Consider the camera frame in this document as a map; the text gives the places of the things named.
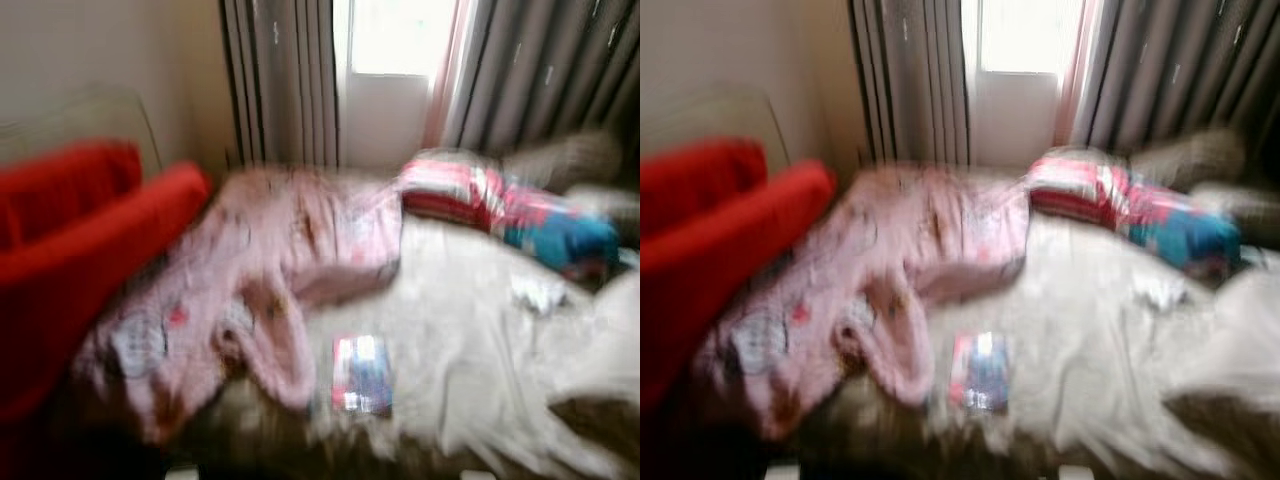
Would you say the beige floral bed sheet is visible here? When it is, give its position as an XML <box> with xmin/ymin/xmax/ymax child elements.
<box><xmin>170</xmin><ymin>215</ymin><xmax>641</xmax><ymax>480</ymax></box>
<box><xmin>790</xmin><ymin>210</ymin><xmax>1280</xmax><ymax>480</ymax></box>

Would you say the colourful manga comic book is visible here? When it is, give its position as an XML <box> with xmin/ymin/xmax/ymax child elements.
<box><xmin>948</xmin><ymin>332</ymin><xmax>1011</xmax><ymax>414</ymax></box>
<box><xmin>330</xmin><ymin>333</ymin><xmax>394</xmax><ymax>418</ymax></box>

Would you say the pink cartoon print blanket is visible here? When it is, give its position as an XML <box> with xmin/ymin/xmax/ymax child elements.
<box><xmin>75</xmin><ymin>165</ymin><xmax>406</xmax><ymax>446</ymax></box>
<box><xmin>695</xmin><ymin>165</ymin><xmax>1031</xmax><ymax>441</ymax></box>

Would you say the crumpled beige pillow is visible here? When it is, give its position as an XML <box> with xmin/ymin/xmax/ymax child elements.
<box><xmin>505</xmin><ymin>130</ymin><xmax>626</xmax><ymax>196</ymax></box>
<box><xmin>1130</xmin><ymin>128</ymin><xmax>1246</xmax><ymax>191</ymax></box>

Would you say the white crumpled cloth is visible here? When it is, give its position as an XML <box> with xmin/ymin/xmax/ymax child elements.
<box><xmin>510</xmin><ymin>275</ymin><xmax>569</xmax><ymax>316</ymax></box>
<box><xmin>1135</xmin><ymin>275</ymin><xmax>1191</xmax><ymax>313</ymax></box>

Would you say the grey pleated curtain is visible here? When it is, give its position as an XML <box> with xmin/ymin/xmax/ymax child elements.
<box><xmin>848</xmin><ymin>0</ymin><xmax>971</xmax><ymax>169</ymax></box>
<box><xmin>1070</xmin><ymin>0</ymin><xmax>1280</xmax><ymax>156</ymax></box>
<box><xmin>440</xmin><ymin>0</ymin><xmax>641</xmax><ymax>161</ymax></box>
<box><xmin>220</xmin><ymin>0</ymin><xmax>341</xmax><ymax>169</ymax></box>

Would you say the beige floral duvet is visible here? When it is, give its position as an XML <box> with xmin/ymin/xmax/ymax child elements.
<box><xmin>545</xmin><ymin>270</ymin><xmax>641</xmax><ymax>480</ymax></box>
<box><xmin>1165</xmin><ymin>270</ymin><xmax>1280</xmax><ymax>480</ymax></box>

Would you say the red white blue bolster pillow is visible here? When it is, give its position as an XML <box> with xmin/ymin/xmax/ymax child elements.
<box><xmin>1025</xmin><ymin>148</ymin><xmax>1243</xmax><ymax>281</ymax></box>
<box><xmin>398</xmin><ymin>150</ymin><xmax>621</xmax><ymax>281</ymax></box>

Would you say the bright window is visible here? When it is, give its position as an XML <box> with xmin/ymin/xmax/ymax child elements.
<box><xmin>345</xmin><ymin>0</ymin><xmax>459</xmax><ymax>79</ymax></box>
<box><xmin>975</xmin><ymin>0</ymin><xmax>1086</xmax><ymax>76</ymax></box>

